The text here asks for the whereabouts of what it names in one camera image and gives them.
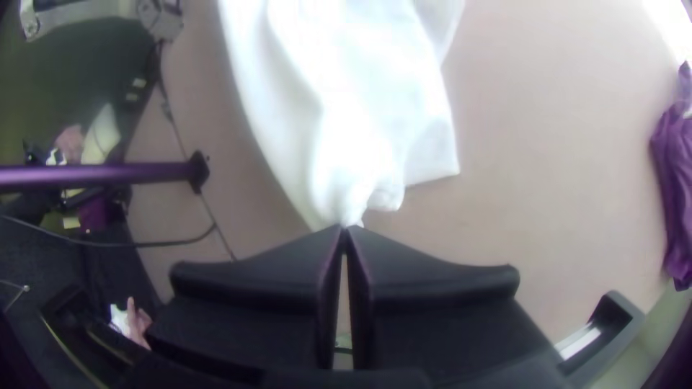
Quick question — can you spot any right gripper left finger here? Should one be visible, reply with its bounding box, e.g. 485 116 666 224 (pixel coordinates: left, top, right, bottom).
146 224 346 374

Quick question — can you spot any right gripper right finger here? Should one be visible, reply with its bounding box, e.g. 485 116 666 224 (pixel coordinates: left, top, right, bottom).
345 225 561 379

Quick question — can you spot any white t-shirt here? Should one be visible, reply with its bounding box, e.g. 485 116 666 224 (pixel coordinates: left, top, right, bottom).
216 0 467 229

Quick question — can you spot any person's hand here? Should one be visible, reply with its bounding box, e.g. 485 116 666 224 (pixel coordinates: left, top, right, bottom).
125 295 152 350
55 125 85 164

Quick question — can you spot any pile of folded clothes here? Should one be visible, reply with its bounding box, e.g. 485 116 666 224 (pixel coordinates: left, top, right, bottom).
648 60 692 292

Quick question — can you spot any black cable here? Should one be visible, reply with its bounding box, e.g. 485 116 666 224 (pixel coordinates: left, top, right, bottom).
154 40 239 263
0 214 219 251

